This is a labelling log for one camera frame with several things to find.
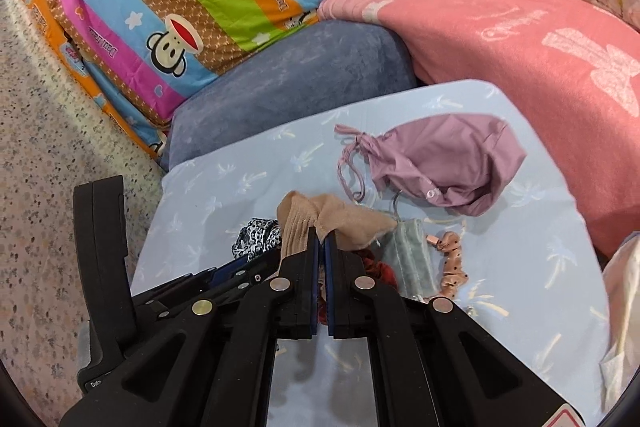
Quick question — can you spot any grey face mask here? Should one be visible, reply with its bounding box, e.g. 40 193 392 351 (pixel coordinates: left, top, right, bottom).
381 219 437 304

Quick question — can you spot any purple drawstring bag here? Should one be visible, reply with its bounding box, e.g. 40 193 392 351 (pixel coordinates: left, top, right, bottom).
334 112 527 217

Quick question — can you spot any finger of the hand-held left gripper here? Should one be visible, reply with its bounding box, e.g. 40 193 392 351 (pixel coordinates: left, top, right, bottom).
132 251 282 318

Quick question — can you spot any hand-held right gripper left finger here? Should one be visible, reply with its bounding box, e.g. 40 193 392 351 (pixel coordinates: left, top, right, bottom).
112 226 322 427

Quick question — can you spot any pink dotted scrunchie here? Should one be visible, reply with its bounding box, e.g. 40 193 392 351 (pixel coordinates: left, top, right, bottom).
424 230 464 299

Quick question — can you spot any blue-grey cushion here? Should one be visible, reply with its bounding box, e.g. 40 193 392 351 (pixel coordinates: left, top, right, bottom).
159 19 419 174

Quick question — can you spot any dark red scrunchie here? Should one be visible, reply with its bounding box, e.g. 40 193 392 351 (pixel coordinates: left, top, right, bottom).
319 246 399 327

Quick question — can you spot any light blue printed tablecloth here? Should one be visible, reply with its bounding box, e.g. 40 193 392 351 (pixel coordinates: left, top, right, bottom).
75 79 614 427

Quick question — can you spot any beige sock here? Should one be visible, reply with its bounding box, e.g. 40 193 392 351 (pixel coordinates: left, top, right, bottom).
276 190 399 266

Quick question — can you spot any leopard print cloth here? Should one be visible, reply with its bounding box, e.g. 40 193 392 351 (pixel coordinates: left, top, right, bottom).
230 217 284 264

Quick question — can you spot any pink blanket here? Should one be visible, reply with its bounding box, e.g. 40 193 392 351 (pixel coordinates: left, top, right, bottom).
317 0 640 259

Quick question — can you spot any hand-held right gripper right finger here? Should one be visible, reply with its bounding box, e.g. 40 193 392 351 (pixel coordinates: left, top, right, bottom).
322 232 587 427

